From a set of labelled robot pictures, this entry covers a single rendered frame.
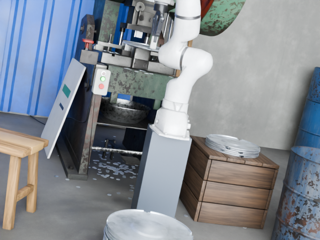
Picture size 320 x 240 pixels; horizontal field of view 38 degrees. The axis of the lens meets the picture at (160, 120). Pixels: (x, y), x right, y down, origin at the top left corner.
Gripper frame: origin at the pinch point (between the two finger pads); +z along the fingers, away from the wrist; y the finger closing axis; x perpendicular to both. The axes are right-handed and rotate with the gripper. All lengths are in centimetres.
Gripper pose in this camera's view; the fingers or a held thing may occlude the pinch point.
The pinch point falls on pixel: (154, 42)
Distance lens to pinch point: 252.1
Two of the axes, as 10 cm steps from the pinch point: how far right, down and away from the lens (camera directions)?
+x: 9.2, 1.4, 3.6
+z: -2.1, 9.6, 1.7
